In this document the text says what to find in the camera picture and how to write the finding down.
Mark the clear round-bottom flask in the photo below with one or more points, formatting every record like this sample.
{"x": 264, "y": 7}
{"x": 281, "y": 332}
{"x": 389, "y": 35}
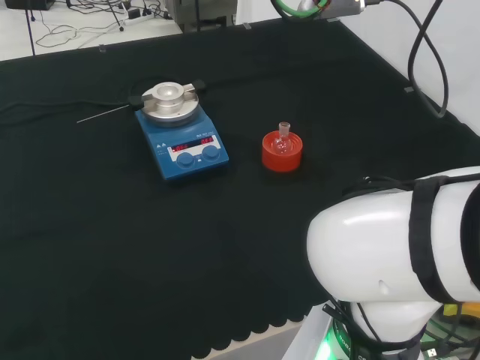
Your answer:
{"x": 282, "y": 146}

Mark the red ribbed flask stand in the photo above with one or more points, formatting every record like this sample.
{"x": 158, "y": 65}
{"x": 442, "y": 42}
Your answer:
{"x": 281, "y": 164}

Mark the heater with blue base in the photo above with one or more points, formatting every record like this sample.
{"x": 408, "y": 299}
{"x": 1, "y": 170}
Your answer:
{"x": 168, "y": 147}

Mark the black bench cloth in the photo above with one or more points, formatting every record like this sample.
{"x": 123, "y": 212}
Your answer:
{"x": 112, "y": 243}

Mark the thin metal probe rod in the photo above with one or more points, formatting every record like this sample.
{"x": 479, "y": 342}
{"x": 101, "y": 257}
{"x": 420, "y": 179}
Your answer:
{"x": 101, "y": 114}

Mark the grey equipment cabinet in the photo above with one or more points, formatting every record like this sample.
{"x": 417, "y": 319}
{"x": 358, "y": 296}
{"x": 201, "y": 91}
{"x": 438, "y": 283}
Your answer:
{"x": 202, "y": 15}

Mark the white power strip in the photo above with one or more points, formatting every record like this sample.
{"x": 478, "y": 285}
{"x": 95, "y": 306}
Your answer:
{"x": 135, "y": 15}

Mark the black tripod leg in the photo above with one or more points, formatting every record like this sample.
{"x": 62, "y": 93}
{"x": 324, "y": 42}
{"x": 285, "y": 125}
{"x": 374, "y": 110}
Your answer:
{"x": 118, "y": 17}

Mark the thin dark pole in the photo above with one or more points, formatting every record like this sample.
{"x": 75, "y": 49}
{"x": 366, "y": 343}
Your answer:
{"x": 32, "y": 33}

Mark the black box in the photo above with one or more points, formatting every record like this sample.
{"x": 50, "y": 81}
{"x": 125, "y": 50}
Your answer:
{"x": 30, "y": 4}

